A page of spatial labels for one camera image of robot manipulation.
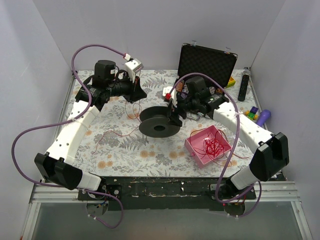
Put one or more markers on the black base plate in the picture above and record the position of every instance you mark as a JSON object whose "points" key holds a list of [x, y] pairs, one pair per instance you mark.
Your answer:
{"points": [[159, 193]]}

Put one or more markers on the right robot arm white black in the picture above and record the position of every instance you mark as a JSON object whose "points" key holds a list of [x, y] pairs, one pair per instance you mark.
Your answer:
{"points": [[270, 151]]}

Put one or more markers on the black filament spool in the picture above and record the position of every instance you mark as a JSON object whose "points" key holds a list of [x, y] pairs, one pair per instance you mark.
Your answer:
{"points": [[156, 123]]}

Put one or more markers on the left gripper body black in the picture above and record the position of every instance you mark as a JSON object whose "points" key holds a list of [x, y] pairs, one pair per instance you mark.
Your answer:
{"points": [[135, 90]]}

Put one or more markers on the floral table mat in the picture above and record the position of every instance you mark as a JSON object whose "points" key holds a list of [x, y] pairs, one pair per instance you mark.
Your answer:
{"points": [[114, 146]]}

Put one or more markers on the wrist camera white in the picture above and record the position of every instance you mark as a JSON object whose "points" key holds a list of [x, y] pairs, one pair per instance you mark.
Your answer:
{"points": [[133, 67], [169, 94]]}

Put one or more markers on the pink open box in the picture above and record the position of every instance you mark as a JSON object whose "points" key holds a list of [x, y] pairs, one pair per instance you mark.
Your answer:
{"points": [[207, 145]]}

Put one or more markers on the yellow green toy block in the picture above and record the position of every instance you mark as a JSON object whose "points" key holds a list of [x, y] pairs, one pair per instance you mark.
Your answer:
{"points": [[231, 82]]}

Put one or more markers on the black poker chip case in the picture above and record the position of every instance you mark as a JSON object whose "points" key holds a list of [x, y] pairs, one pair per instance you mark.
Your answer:
{"points": [[214, 63]]}

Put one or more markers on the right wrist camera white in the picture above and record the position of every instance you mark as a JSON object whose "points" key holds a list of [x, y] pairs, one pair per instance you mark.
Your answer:
{"points": [[169, 94]]}

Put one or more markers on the purple cylindrical toy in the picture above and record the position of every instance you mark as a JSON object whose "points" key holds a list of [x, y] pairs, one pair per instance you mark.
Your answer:
{"points": [[263, 117]]}

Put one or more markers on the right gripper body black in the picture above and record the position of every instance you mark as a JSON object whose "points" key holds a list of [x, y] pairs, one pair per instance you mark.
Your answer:
{"points": [[175, 110]]}

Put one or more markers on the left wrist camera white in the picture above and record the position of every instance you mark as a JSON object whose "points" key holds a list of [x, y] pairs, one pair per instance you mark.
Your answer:
{"points": [[133, 67]]}

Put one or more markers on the colourful toy block stack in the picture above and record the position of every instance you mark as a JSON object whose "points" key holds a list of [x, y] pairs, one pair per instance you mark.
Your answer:
{"points": [[252, 114]]}

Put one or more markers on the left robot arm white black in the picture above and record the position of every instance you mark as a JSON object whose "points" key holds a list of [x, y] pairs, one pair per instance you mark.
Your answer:
{"points": [[56, 164]]}

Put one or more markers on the black remote control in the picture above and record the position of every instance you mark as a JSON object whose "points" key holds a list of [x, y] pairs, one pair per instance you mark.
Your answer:
{"points": [[244, 85]]}

